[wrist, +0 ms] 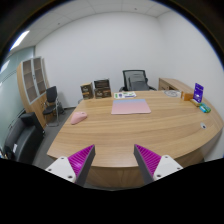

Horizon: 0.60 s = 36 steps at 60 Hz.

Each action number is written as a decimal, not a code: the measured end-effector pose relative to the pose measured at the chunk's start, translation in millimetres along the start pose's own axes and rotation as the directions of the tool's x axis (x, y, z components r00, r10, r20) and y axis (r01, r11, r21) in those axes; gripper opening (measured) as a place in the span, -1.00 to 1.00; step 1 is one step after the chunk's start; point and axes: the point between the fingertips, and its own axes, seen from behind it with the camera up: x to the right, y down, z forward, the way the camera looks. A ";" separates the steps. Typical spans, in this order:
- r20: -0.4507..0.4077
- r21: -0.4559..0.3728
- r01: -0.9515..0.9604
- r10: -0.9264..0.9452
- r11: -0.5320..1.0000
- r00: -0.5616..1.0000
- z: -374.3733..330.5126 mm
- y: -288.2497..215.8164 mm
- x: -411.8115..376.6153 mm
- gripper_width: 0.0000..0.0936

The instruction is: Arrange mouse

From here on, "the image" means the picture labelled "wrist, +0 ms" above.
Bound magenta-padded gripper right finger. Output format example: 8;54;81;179
133;143;184;186

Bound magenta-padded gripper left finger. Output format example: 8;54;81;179
45;144;97;188

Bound pink computer mouse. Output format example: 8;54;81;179
70;111;89;126

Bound pink and blue mouse pad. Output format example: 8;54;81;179
110;98;152;116

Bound black leather armchair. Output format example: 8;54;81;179
3;111;46;164

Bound round clear disc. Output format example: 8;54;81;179
163;89;182;98

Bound black visitor chair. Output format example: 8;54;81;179
42;85;66;128

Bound yellow-green small pack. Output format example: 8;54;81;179
189;98;201;108

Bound tall brown cardboard box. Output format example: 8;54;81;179
80;82;95;101

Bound white sticker sheet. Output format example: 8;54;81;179
113;91;138;100

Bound teal small pack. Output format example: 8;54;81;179
199;103;212;114

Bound small orange box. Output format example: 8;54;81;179
182;91;195;102

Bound wide brown cardboard box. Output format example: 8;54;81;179
94;87;112;99

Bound wooden side cabinet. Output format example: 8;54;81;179
157;77;194;94

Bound grey backpack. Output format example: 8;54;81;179
127;73;150;92

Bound purple standing sign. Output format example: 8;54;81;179
192;82;205;104

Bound wooden shelf unit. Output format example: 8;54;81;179
16;56;51;129

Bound black mesh office chair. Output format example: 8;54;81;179
118;69;157;93

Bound long ceiling light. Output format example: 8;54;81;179
9;30;31;52

